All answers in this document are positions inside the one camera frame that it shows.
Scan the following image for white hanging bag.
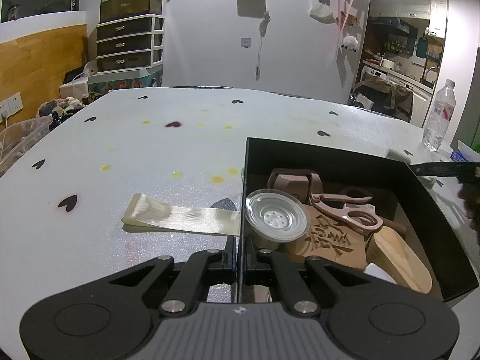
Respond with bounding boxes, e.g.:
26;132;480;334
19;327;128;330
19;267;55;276
310;3;335;22

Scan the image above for white heart-print tablecloth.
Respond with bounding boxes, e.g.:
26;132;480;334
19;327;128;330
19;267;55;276
0;87;480;360

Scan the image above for pile of plush toys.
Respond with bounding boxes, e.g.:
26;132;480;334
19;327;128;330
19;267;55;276
36;97;85;119

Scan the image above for clear plastic storage bin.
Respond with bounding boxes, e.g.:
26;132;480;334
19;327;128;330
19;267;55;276
0;115;53;175

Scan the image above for clear plastic water bottle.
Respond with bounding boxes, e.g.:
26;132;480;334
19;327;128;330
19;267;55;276
422;79;457;151

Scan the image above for pink scissors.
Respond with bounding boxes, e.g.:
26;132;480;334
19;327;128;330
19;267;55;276
309;191;384;235

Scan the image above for carved wooden board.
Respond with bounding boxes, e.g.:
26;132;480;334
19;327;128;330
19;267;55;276
283;204;371;271

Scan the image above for clear plastic strainer cup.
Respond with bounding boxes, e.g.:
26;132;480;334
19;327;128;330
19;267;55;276
245;188;311;251

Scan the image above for hanging grey cable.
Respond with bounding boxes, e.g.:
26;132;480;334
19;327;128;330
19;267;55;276
256;11;271;80

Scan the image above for colourful patterned cabinet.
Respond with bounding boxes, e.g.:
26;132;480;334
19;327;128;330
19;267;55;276
87;65;164;101

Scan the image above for white wall socket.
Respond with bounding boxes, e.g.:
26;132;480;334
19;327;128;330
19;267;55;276
0;92;22;119

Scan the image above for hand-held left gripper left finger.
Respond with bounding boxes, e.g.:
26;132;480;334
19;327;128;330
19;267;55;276
109;235;239;317

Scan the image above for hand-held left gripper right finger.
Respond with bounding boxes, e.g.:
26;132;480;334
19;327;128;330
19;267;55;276
243;235;376;317

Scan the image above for white device with black lid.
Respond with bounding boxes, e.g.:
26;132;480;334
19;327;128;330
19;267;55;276
60;64;98;99

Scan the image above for pink tape dispenser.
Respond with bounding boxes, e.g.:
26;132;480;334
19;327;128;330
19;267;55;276
267;169;324;204

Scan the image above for blue tissue box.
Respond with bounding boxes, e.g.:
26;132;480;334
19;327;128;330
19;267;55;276
450;139;480;163

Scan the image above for white kitchen wall cabinets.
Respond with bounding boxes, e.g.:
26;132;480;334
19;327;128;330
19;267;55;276
369;0;449;17

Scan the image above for pink hanging ribbons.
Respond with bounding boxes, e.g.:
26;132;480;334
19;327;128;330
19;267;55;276
336;0;356;32

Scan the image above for chair with brown cloth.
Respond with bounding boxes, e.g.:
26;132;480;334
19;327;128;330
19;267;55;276
352;74;414;117

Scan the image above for cream satin ribbon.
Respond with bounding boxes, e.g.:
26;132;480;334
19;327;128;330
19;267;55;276
121;193;241;237

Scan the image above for black cardboard box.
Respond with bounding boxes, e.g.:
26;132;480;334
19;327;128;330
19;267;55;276
236;137;480;304

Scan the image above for white flat piece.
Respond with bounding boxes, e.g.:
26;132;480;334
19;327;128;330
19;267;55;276
364;262;398;285

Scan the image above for white plastic drawer unit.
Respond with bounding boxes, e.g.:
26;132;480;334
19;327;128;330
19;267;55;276
95;14;165;74

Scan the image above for glass fish tank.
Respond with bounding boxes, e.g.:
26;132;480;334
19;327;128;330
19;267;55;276
99;0;165;24

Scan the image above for oval wooden board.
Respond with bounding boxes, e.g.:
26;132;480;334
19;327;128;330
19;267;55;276
365;227;433;294

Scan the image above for white washing machine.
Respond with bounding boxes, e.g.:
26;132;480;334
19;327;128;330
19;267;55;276
362;64;389;82

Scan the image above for brown cylinder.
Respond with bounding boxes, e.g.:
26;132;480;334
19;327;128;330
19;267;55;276
382;219;408;239

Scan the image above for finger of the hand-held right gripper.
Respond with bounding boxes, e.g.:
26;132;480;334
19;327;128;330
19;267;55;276
459;184;480;230
410;161;480;185

